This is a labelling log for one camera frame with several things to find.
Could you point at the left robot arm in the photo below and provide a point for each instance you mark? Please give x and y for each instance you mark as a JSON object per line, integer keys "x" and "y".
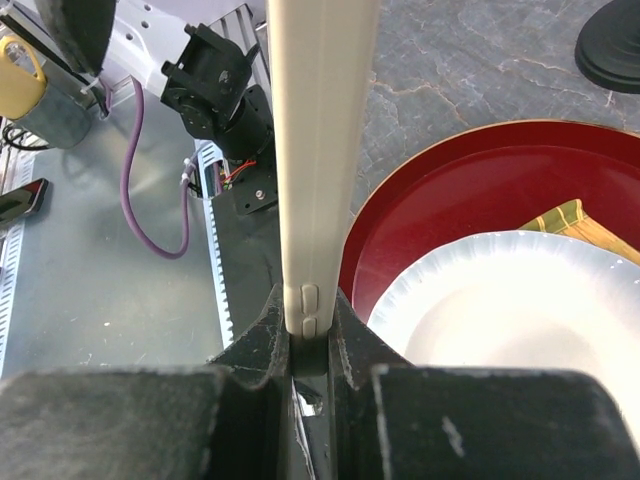
{"x": 214, "y": 76}

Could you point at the white paper plate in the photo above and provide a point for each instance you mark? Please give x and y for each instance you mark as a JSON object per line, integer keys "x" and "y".
{"x": 519, "y": 299}

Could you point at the pink case smartphone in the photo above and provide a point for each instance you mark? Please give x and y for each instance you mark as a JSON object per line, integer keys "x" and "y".
{"x": 320, "y": 57}

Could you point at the grey slotted cable duct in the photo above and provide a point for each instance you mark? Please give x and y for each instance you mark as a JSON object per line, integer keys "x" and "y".
{"x": 209, "y": 160}

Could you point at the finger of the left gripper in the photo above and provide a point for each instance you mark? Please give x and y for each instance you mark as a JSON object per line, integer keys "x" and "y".
{"x": 81, "y": 30}

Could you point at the yellow sponge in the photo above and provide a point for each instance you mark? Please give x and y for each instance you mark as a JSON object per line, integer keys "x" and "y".
{"x": 571, "y": 220}

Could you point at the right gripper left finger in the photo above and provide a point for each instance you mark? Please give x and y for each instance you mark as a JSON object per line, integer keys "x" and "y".
{"x": 224, "y": 420}

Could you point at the black clamp phone stand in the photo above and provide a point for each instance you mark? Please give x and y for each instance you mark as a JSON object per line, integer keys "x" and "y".
{"x": 607, "y": 47}

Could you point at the red round plate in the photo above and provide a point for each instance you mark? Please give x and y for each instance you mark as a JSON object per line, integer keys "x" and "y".
{"x": 492, "y": 178}

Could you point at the yellow tag object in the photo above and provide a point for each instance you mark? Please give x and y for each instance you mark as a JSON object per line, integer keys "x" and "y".
{"x": 23, "y": 82}

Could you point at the black phone outside cell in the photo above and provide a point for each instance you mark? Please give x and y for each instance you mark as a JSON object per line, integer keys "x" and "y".
{"x": 23, "y": 201}

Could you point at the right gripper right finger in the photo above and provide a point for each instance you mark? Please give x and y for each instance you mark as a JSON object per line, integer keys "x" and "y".
{"x": 396, "y": 420}

